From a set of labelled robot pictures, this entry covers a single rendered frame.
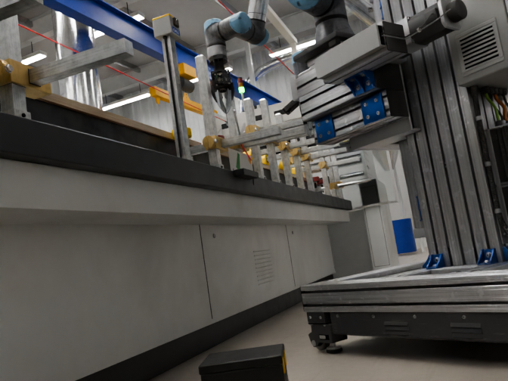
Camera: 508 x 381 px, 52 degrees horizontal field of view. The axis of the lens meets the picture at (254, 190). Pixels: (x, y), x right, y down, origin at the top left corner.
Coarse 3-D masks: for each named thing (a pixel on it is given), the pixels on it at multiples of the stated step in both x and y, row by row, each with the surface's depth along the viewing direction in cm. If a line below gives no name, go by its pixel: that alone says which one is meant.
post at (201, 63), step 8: (200, 56) 205; (200, 64) 204; (200, 72) 204; (208, 72) 207; (200, 80) 204; (208, 80) 205; (200, 88) 204; (208, 88) 203; (200, 96) 203; (208, 96) 202; (208, 104) 202; (208, 112) 202; (208, 120) 202; (208, 128) 201; (208, 152) 201; (216, 152) 200; (216, 160) 199
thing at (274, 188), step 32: (0, 128) 98; (32, 128) 106; (64, 128) 116; (32, 160) 108; (64, 160) 114; (96, 160) 124; (128, 160) 137; (160, 160) 153; (192, 160) 173; (256, 192) 227; (288, 192) 274
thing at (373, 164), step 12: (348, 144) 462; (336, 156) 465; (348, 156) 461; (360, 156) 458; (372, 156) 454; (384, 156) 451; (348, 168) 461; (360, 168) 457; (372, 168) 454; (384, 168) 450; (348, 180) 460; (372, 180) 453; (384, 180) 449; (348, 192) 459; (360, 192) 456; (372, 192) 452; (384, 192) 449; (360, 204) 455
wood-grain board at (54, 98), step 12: (48, 96) 147; (60, 96) 152; (72, 108) 156; (84, 108) 161; (96, 108) 167; (108, 120) 173; (120, 120) 179; (132, 120) 186; (156, 132) 201; (168, 132) 210; (192, 144) 229; (228, 156) 266; (264, 168) 318
